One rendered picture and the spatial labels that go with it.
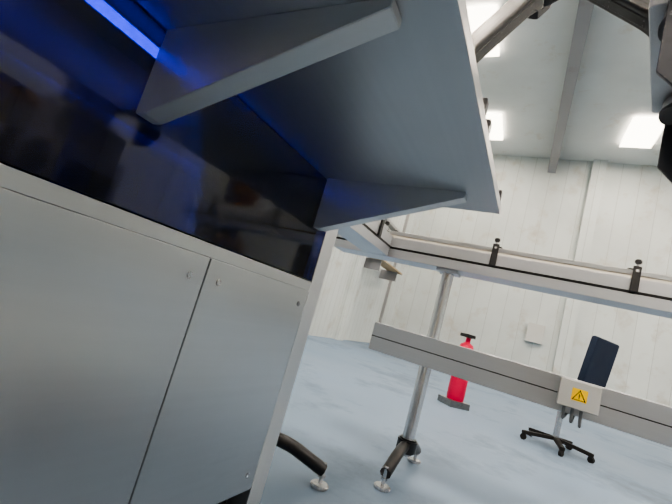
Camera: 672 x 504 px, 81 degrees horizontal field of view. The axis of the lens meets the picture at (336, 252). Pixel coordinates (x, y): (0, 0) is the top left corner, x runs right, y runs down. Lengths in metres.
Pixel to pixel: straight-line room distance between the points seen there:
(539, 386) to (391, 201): 0.99
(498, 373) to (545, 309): 9.72
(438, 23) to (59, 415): 0.66
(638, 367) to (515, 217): 4.47
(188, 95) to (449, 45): 0.32
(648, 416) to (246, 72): 1.54
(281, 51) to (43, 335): 0.44
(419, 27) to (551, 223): 11.42
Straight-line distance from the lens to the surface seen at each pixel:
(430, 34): 0.49
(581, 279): 1.66
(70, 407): 0.67
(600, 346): 3.63
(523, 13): 1.20
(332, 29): 0.47
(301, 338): 1.04
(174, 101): 0.57
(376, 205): 0.91
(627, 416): 1.67
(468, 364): 1.66
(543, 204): 12.00
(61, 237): 0.58
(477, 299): 11.36
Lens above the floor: 0.55
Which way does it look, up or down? 8 degrees up
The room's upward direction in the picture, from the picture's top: 16 degrees clockwise
